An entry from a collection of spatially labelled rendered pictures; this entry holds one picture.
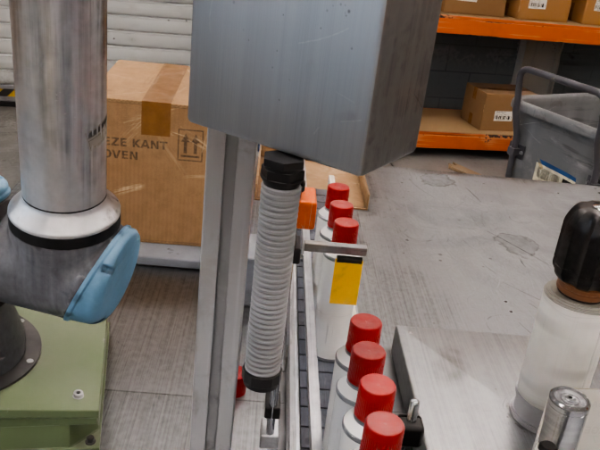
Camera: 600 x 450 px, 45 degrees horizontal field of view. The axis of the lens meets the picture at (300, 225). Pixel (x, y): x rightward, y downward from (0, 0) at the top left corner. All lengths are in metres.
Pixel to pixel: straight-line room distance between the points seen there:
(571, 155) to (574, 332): 2.15
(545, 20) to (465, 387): 4.15
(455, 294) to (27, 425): 0.79
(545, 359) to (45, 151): 0.62
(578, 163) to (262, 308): 2.50
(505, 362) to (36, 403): 0.65
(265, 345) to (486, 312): 0.78
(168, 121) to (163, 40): 3.79
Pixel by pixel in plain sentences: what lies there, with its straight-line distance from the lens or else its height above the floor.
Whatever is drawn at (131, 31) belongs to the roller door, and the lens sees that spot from 5.08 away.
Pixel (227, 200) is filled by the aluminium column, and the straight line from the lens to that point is 0.69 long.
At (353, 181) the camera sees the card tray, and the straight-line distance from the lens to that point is 1.84.
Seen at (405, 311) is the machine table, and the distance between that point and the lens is 1.30.
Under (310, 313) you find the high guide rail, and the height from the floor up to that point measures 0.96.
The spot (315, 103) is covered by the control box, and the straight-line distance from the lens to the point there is 0.54.
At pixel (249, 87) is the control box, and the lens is 0.57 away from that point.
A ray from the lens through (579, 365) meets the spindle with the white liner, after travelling 0.96.
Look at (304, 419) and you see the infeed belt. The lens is 0.94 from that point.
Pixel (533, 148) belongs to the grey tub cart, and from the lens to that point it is 3.17.
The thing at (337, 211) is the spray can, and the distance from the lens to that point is 1.01.
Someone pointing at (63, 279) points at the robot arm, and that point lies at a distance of 0.80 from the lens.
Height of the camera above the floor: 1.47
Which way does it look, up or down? 24 degrees down
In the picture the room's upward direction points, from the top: 7 degrees clockwise
